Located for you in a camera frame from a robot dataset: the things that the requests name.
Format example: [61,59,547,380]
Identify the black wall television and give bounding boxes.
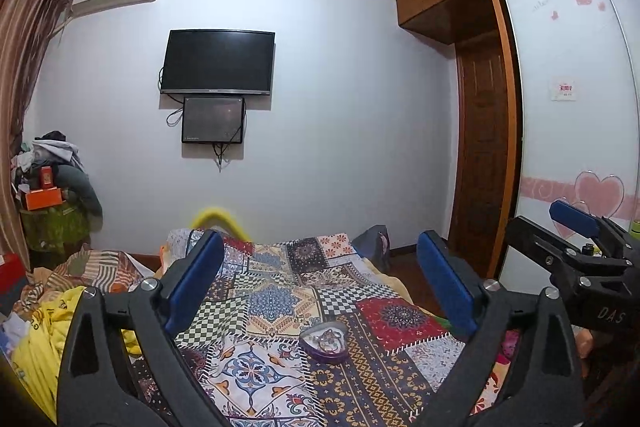
[160,29,276,95]

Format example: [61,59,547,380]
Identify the brown beaded necklace in tin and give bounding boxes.
[314,328,344,356]

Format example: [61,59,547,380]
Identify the brown striped curtain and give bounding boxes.
[0,0,70,268]

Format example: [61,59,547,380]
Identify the purple heart-shaped tin box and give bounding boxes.
[299,321,348,365]

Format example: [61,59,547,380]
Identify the small black wall monitor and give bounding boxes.
[181,96,245,145]

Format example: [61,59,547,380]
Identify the dark bag beside bed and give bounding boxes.
[352,225,390,273]

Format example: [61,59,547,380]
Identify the pile of clothes and boxes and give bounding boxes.
[10,130,103,270]

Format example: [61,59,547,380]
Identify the colourful patchwork bed cover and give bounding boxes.
[14,229,522,427]

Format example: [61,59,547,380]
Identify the yellow cloth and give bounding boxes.
[8,286,141,423]

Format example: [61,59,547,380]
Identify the white sliding wardrobe door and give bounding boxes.
[499,0,640,295]

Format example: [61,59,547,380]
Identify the wooden wardrobe frame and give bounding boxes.
[396,0,522,277]

